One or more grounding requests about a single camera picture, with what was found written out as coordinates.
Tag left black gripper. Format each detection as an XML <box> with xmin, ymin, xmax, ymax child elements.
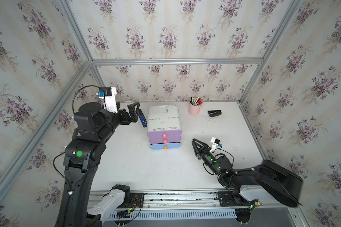
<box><xmin>94</xmin><ymin>99</ymin><xmax>140</xmax><ymax>141</ymax></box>

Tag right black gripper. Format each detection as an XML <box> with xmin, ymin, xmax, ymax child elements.
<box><xmin>191</xmin><ymin>139</ymin><xmax>220</xmax><ymax>177</ymax></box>

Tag purple top drawer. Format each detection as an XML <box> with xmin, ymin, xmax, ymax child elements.
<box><xmin>147</xmin><ymin>130</ymin><xmax>182</xmax><ymax>139</ymax></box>

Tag purple drawer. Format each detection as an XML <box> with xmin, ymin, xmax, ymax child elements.
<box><xmin>147</xmin><ymin>130</ymin><xmax>182</xmax><ymax>139</ymax></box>
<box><xmin>149</xmin><ymin>136</ymin><xmax>181</xmax><ymax>144</ymax></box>

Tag blue bottom drawer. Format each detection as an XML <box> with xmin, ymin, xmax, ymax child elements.
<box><xmin>150</xmin><ymin>142</ymin><xmax>181</xmax><ymax>150</ymax></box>

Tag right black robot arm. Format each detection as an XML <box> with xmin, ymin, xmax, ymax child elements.
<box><xmin>191</xmin><ymin>139</ymin><xmax>303</xmax><ymax>208</ymax></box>

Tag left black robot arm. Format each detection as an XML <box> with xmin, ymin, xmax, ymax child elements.
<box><xmin>55</xmin><ymin>102</ymin><xmax>140</xmax><ymax>227</ymax></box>

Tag white drawer cabinet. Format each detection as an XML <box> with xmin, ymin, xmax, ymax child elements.
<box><xmin>147</xmin><ymin>105</ymin><xmax>181</xmax><ymax>132</ymax></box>

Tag black stapler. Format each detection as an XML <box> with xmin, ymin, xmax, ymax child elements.
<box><xmin>207</xmin><ymin>110</ymin><xmax>222</xmax><ymax>117</ymax></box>

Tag pink pen holder cup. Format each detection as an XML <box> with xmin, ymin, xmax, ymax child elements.
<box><xmin>188</xmin><ymin>97</ymin><xmax>203</xmax><ymax>116</ymax></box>

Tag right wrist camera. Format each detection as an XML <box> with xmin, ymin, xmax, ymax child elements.
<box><xmin>210</xmin><ymin>137</ymin><xmax>222</xmax><ymax>152</ymax></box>

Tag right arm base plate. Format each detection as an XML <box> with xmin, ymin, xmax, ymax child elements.
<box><xmin>216</xmin><ymin>191</ymin><xmax>258</xmax><ymax>208</ymax></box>

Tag aluminium mounting rail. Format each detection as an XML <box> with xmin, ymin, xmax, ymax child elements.
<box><xmin>85</xmin><ymin>189</ymin><xmax>289</xmax><ymax>211</ymax></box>

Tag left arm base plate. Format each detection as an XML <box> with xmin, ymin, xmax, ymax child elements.
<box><xmin>117</xmin><ymin>193</ymin><xmax>145</xmax><ymax>209</ymax></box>

